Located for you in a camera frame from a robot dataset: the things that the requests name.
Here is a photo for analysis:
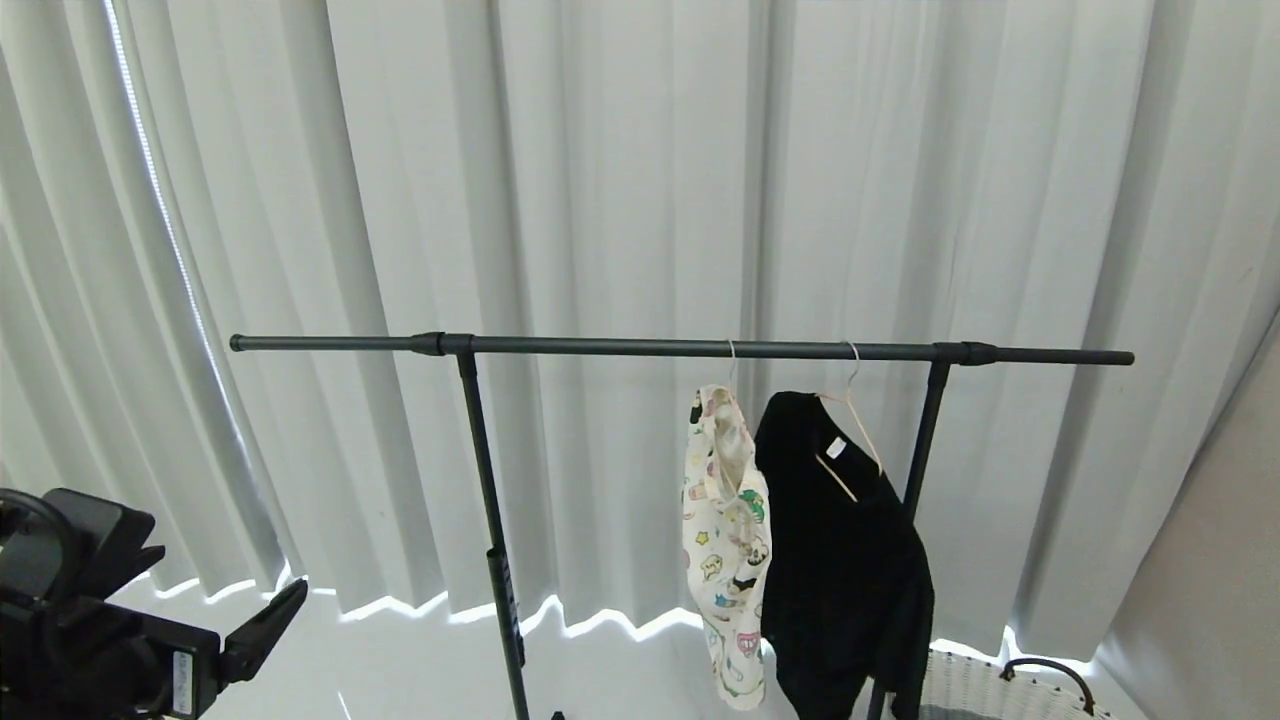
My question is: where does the black clothes rack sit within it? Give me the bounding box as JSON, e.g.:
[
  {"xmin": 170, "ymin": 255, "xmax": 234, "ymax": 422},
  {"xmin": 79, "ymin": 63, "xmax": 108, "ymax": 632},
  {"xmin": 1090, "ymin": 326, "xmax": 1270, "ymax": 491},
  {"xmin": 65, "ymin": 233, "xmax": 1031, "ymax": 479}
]
[{"xmin": 230, "ymin": 333, "xmax": 1136, "ymax": 720}]

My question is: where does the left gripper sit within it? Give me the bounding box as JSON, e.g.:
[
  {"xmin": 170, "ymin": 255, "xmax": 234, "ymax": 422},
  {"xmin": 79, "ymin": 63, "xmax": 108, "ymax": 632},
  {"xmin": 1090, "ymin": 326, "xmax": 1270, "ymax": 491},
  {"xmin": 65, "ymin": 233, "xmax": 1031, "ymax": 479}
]
[{"xmin": 0, "ymin": 578, "xmax": 309, "ymax": 720}]

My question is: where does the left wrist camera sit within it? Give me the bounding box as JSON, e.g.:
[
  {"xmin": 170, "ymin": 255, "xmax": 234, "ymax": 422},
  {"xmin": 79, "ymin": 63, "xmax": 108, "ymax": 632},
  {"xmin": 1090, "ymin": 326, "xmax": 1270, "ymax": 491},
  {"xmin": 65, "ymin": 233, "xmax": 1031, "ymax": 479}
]
[{"xmin": 0, "ymin": 488, "xmax": 166, "ymax": 613}]

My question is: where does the cream printed garment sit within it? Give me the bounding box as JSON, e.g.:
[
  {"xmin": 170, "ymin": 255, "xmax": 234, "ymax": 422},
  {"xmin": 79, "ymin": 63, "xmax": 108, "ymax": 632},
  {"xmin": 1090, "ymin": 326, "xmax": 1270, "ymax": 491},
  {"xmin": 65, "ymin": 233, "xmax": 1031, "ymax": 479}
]
[{"xmin": 683, "ymin": 385, "xmax": 773, "ymax": 712}]

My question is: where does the black garment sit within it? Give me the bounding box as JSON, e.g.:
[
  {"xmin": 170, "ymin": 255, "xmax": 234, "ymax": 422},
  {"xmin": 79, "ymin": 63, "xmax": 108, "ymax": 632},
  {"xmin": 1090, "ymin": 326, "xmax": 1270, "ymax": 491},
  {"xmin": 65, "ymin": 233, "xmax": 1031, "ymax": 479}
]
[{"xmin": 755, "ymin": 392, "xmax": 936, "ymax": 720}]

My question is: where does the white laundry basket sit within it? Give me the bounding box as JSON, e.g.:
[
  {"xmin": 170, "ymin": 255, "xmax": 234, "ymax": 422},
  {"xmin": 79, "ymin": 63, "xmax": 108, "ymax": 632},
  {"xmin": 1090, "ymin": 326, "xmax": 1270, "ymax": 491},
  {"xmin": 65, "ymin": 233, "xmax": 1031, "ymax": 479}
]
[{"xmin": 915, "ymin": 650, "xmax": 1116, "ymax": 720}]

